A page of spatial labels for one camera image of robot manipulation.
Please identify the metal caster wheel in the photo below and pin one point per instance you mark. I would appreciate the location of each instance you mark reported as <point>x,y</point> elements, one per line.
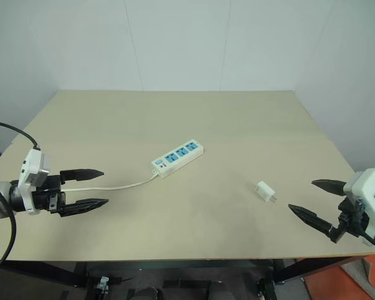
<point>103,282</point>

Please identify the black table frame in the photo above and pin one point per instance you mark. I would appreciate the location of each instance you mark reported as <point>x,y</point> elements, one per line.
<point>175,264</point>

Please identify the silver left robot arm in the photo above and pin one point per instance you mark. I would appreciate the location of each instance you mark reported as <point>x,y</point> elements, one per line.
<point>1,195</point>

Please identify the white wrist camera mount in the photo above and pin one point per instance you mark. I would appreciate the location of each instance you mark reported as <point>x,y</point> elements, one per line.
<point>31,162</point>
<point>370,187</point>

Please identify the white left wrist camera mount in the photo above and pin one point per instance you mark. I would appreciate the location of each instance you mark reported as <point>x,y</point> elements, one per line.
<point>31,162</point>

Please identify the white power strip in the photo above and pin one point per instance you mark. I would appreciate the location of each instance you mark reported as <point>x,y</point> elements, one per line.
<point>178,157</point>

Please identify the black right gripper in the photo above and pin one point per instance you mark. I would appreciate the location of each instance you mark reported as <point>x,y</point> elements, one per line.
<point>351,215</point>

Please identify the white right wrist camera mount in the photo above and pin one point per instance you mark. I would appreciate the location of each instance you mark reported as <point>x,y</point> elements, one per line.
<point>370,187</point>

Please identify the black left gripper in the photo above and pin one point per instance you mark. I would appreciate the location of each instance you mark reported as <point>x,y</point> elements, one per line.
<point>47,197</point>

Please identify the white plug adapter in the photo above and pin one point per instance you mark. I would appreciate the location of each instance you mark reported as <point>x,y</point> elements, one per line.
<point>264,190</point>

